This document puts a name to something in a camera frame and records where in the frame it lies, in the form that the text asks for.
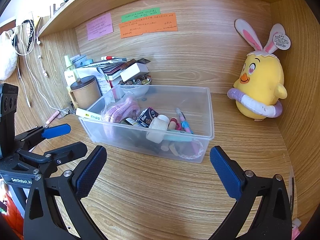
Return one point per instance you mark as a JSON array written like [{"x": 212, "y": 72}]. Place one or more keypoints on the clear plastic storage box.
[{"x": 200, "y": 110}]

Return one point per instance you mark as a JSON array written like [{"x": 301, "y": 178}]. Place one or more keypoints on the black staple box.
[{"x": 146, "y": 118}]

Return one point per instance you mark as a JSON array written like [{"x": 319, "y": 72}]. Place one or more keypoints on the pink gel pen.
[{"x": 183, "y": 121}]

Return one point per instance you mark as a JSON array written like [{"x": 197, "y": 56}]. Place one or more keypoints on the pink scissors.
[{"x": 176, "y": 125}]

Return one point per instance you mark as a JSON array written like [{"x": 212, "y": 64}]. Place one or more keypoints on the green paper note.
[{"x": 140, "y": 15}]

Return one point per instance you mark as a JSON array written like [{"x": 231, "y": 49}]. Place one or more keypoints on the pink paper note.
[{"x": 100, "y": 26}]

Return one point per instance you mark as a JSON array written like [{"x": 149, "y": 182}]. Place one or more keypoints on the small white box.
[{"x": 132, "y": 72}]

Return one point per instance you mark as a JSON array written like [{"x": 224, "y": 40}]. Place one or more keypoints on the stack of books and papers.
[{"x": 112, "y": 73}]

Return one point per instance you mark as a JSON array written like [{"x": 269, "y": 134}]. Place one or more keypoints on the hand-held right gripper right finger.
[{"x": 225, "y": 172}]

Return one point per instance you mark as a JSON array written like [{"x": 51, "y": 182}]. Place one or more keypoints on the red garment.
[{"x": 11, "y": 212}]

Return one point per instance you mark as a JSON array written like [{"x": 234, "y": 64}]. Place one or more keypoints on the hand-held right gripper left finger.
[{"x": 90, "y": 172}]

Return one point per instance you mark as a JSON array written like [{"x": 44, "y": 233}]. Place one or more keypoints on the dark brown pen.
[{"x": 127, "y": 64}]

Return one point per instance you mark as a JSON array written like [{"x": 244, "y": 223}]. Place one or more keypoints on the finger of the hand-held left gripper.
[
  {"x": 70, "y": 150},
  {"x": 56, "y": 131}
]

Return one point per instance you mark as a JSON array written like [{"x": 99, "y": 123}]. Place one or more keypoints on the white tape roll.
[{"x": 157, "y": 127}]

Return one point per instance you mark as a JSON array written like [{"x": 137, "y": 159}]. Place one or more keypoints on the yellow chick plush toy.
[{"x": 260, "y": 85}]

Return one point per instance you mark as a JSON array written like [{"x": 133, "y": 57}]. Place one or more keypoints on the white ointment tube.
[{"x": 131, "y": 122}]

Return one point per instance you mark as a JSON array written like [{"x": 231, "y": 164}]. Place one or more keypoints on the orange paper note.
[{"x": 147, "y": 26}]

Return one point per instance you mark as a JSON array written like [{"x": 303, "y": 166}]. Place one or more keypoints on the red and white marker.
[{"x": 110, "y": 58}]

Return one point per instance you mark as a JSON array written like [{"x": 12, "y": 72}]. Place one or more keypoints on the brown ceramic mug with lid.
[{"x": 86, "y": 95}]

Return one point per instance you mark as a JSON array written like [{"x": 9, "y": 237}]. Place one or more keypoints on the white bowl of beads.
[{"x": 135, "y": 90}]

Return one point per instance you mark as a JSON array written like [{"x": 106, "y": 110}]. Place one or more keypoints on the pale long tube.
[{"x": 87, "y": 113}]

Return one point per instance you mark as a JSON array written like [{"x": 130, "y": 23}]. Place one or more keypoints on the yellow-green spray bottle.
[{"x": 68, "y": 67}]

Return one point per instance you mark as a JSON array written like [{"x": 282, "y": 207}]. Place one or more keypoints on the grey blue box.
[{"x": 82, "y": 61}]

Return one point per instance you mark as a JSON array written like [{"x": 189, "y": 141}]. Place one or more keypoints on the white fluffy bag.
[{"x": 7, "y": 60}]

